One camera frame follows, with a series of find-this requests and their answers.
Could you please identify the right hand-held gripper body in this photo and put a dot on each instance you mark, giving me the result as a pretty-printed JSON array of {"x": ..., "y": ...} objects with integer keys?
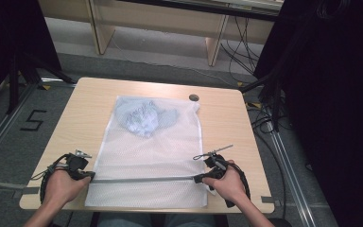
[{"x": 216, "y": 165}]

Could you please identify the aluminium floor rail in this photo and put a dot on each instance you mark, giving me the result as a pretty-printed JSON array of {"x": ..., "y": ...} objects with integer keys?
[
  {"x": 291, "y": 176},
  {"x": 3, "y": 126}
]

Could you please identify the black tripod stand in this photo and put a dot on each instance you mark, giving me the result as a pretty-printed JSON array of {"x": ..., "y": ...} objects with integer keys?
[
  {"x": 272, "y": 97},
  {"x": 15, "y": 82}
]

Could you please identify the light wooden desk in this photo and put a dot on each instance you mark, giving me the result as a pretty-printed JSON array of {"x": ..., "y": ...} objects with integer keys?
[{"x": 157, "y": 22}]

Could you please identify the white mesh laundry bag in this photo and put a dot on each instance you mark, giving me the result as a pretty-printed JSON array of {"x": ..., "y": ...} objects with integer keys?
[{"x": 151, "y": 157}]

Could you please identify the black curtain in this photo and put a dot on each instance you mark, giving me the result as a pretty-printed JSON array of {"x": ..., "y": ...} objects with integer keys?
[
  {"x": 334, "y": 94},
  {"x": 15, "y": 34}
]

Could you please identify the light blue crumpled garment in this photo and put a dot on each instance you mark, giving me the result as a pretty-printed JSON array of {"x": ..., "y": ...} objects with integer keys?
[{"x": 145, "y": 118}]

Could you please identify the person's legs in jeans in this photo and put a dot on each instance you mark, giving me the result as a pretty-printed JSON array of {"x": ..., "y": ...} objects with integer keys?
[{"x": 156, "y": 220}]

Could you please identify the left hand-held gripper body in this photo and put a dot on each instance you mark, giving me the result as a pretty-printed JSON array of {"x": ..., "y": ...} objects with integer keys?
[{"x": 77, "y": 164}]

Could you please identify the person's right hand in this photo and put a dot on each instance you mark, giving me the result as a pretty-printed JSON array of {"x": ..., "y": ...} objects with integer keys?
[{"x": 230, "y": 186}]

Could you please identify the person's left hand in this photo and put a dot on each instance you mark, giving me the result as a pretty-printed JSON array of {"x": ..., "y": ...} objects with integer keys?
[{"x": 63, "y": 187}]

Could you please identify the grey round table grommet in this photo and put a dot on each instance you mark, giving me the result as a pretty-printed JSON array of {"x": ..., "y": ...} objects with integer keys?
[{"x": 194, "y": 97}]

